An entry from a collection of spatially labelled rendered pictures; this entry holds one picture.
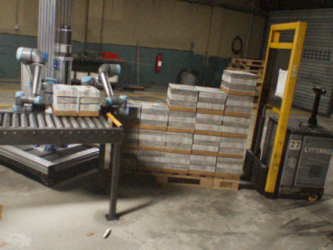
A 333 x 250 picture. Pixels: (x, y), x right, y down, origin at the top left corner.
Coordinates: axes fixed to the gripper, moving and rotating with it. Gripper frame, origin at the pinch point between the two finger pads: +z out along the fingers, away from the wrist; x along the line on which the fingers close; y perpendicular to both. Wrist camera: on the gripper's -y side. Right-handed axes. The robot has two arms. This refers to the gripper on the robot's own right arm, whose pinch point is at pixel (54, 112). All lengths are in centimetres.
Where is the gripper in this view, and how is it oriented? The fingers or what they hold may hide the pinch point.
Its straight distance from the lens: 317.1
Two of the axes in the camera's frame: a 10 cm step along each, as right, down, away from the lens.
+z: 9.1, 0.1, 4.1
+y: 1.1, -9.7, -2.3
